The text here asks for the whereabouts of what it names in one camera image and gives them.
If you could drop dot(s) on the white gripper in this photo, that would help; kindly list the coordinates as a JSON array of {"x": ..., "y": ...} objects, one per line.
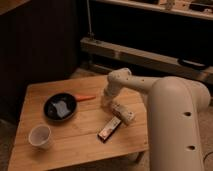
[{"x": 108, "y": 95}]

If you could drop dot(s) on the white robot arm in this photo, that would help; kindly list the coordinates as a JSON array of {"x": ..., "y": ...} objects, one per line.
[{"x": 172, "y": 105}]

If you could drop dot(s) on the dark rectangular snack box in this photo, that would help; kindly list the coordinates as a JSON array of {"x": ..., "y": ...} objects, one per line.
[{"x": 106, "y": 132}]

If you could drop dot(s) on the low wooden table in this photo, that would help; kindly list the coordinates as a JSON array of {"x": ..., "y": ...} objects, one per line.
[{"x": 75, "y": 140}]

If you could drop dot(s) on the long wooden beam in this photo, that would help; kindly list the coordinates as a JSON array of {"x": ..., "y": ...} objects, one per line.
[{"x": 145, "y": 59}]

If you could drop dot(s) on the metal vertical pole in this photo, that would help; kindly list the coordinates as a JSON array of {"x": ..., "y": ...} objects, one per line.
[{"x": 91, "y": 34}]

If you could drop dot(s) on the white paper cup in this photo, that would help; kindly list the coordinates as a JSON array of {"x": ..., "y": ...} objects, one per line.
[{"x": 40, "y": 137}]

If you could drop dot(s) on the wooden shelf with clutter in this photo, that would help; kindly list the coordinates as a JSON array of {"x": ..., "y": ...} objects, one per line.
[{"x": 175, "y": 7}]

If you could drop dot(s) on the black frying pan orange handle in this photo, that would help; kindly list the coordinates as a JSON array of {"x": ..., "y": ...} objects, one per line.
[{"x": 62, "y": 106}]

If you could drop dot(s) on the black handle on beam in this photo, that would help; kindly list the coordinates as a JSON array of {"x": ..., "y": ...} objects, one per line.
[{"x": 192, "y": 65}]

